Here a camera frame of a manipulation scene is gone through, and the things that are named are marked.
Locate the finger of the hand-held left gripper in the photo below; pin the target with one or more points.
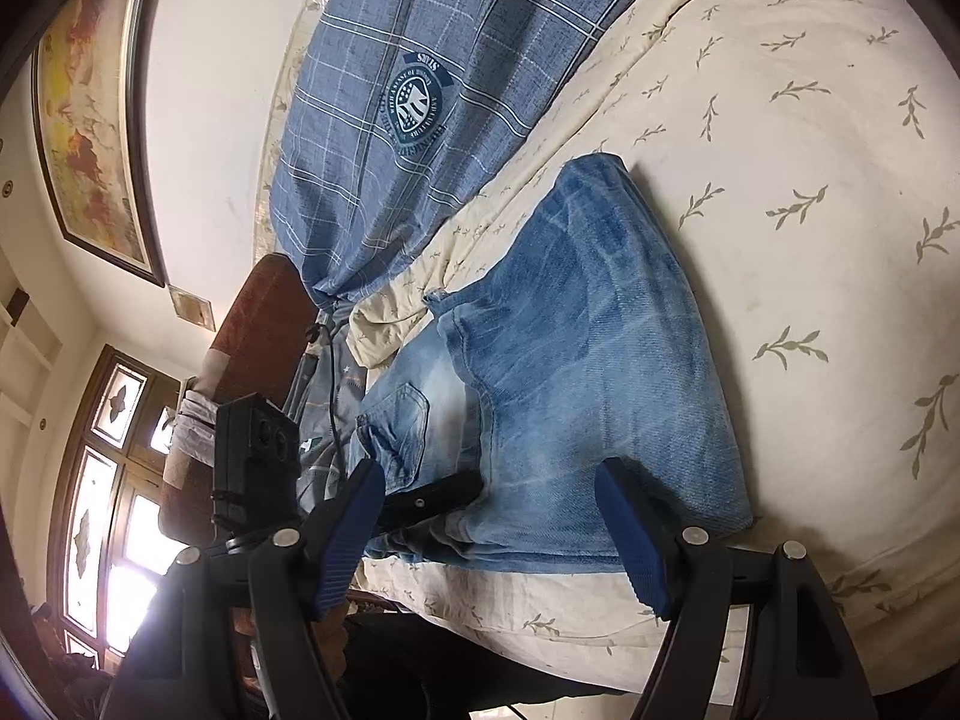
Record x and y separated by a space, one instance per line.
427 502

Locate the cream leaf-print blanket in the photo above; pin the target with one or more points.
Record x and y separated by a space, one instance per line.
787 165

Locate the white wrapped cloth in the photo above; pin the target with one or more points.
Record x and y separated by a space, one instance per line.
196 427

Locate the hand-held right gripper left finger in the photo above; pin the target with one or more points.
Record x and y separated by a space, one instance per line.
345 540

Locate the cream floral-border cloth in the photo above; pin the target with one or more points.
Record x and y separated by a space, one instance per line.
264 187

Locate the framed wall picture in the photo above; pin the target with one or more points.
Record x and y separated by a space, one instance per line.
90 112

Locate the brown headboard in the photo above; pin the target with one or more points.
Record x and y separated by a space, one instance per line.
255 315

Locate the blue denim pants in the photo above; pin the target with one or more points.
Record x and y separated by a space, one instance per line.
570 345

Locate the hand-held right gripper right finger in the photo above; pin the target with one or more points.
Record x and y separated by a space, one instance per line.
637 547

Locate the white wall shelf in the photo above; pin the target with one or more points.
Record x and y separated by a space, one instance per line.
30 345

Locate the wooden framed window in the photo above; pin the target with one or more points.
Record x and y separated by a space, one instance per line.
97 480

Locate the square wall plate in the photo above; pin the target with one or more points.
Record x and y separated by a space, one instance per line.
193 307

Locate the grey star-print blanket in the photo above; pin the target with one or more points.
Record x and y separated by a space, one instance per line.
352 390

